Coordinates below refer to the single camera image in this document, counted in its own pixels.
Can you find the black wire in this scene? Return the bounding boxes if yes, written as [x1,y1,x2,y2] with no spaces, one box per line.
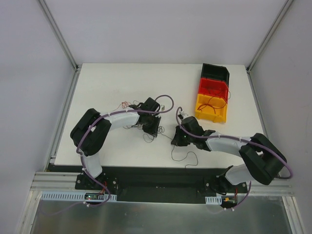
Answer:
[160,134,198,169]

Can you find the red and black wires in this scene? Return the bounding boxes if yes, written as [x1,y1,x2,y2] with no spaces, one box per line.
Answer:
[120,99,166,143]

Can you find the brown wire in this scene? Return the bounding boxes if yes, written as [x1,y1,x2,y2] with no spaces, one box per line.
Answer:
[197,95,227,117]

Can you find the red wire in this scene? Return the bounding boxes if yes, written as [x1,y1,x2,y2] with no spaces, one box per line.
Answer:
[204,86,231,103]

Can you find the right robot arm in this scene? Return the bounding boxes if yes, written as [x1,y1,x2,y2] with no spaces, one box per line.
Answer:
[171,114,293,192]

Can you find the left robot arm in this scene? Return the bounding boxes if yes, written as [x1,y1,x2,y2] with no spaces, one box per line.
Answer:
[70,98,161,190]

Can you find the yellow storage bin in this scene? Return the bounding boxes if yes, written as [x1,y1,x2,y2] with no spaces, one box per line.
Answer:
[195,94,228,123]

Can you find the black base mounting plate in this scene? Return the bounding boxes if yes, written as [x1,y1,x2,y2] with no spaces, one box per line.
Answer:
[74,164,252,204]

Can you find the red storage bin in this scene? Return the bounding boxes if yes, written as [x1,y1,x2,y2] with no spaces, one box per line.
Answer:
[198,78,229,102]

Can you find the black storage bin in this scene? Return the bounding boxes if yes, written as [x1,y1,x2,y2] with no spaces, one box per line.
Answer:
[200,63,230,86]

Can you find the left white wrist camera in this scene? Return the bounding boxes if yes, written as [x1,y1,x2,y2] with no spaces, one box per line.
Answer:
[159,105,165,112]

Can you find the right white cable duct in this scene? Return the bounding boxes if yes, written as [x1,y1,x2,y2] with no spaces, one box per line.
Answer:
[205,196,222,205]

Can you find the white cable duct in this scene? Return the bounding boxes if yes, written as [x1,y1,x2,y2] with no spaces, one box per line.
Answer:
[41,191,117,202]
[205,196,222,205]

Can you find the left aluminium frame post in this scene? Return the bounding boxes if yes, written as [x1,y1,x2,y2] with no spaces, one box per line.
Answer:
[37,0,79,72]

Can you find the aluminium frame post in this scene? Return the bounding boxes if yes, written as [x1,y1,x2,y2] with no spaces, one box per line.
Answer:
[246,0,294,74]
[37,0,79,72]

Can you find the aluminium front rail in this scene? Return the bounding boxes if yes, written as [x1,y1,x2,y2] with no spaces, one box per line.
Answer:
[31,172,295,196]

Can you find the left white cable duct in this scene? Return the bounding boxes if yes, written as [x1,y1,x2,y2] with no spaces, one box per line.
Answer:
[41,191,117,202]

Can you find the right aluminium frame post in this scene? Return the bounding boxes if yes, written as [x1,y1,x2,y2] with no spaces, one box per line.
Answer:
[246,0,294,74]

